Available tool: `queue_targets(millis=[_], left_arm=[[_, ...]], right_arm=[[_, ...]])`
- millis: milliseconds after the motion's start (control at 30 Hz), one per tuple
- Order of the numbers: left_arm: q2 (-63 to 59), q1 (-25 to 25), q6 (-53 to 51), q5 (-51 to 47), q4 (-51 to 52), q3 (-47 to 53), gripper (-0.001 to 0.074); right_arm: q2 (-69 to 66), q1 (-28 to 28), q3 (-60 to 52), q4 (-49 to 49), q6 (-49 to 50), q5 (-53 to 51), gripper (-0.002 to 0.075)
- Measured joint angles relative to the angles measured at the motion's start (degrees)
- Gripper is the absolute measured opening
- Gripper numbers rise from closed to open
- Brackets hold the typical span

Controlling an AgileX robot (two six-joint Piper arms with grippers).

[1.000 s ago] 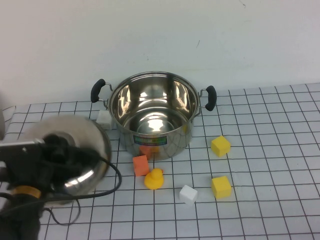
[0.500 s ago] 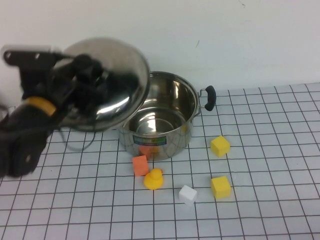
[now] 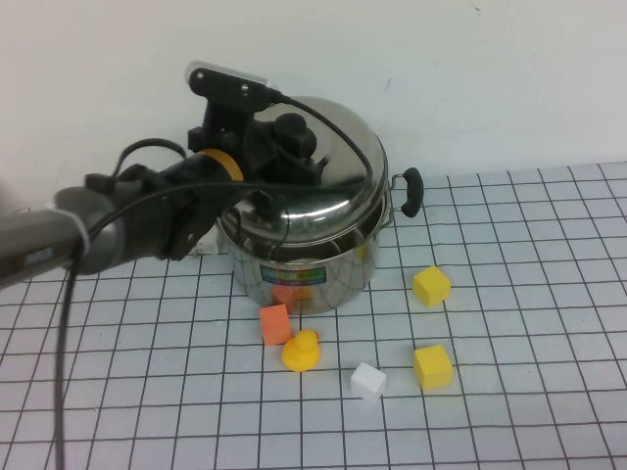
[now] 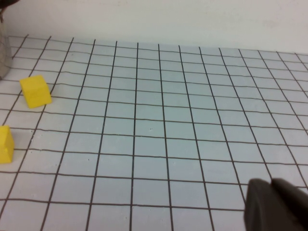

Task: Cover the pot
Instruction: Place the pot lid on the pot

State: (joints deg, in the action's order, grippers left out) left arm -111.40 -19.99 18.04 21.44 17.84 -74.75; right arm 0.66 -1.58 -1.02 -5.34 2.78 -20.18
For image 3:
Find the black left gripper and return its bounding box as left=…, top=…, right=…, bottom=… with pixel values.
left=186, top=103, right=330, bottom=191

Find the steel lid with black knob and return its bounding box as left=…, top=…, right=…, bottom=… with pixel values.
left=217, top=95, right=390, bottom=247

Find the stainless steel cooking pot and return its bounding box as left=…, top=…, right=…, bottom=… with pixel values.
left=216, top=166, right=424, bottom=316

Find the white power adapter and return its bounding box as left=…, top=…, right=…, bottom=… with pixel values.
left=191, top=226, right=222, bottom=259

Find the orange foam cube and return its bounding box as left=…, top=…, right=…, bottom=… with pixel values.
left=259, top=303, right=294, bottom=347

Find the yellow foam cube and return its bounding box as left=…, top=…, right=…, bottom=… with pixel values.
left=411, top=343, right=455, bottom=392
left=410, top=264, right=453, bottom=309

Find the yellow rubber duck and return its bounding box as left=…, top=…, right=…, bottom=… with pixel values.
left=281, top=328, right=323, bottom=374

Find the white foam cube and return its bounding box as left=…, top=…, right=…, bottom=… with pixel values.
left=350, top=360, right=388, bottom=404

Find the white grid-pattern tablecloth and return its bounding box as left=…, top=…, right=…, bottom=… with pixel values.
left=0, top=161, right=627, bottom=470

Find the short black arm cable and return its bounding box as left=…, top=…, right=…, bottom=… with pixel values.
left=113, top=138, right=188, bottom=178

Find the long black camera cable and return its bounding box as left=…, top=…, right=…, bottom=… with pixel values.
left=52, top=87, right=374, bottom=470

